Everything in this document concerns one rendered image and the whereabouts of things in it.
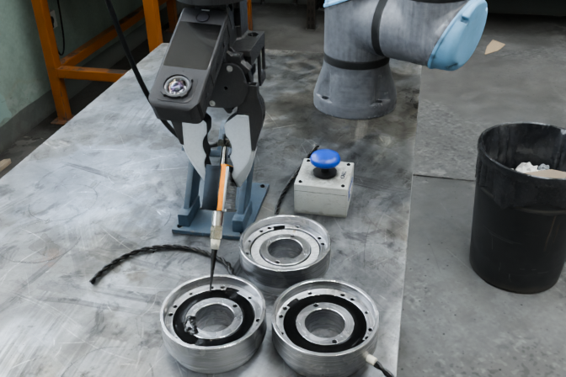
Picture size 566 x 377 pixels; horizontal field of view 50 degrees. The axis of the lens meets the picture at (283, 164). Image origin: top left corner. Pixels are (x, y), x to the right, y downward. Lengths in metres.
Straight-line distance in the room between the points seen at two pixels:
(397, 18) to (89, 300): 0.60
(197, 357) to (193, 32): 0.30
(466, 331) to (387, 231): 1.07
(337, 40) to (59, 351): 0.65
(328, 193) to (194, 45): 0.32
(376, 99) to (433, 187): 1.36
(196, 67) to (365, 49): 0.54
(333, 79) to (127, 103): 0.39
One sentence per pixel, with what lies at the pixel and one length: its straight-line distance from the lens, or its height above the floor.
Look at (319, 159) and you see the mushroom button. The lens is 0.79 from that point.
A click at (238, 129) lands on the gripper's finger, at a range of 0.60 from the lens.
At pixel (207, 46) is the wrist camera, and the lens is 0.55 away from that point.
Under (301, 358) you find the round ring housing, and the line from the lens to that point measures 0.59.
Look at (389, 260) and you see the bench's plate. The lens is 0.74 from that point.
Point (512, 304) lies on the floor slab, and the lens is 1.95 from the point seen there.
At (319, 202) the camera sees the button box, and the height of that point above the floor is 0.82.
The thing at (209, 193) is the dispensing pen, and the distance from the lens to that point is 0.63.
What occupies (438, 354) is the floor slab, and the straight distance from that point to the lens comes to 1.75.
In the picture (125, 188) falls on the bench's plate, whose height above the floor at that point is 0.80.
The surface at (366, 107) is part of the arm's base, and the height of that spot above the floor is 0.82.
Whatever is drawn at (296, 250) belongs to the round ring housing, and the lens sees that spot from 0.73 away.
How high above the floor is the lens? 1.27
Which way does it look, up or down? 30 degrees down
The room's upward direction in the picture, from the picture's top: 1 degrees counter-clockwise
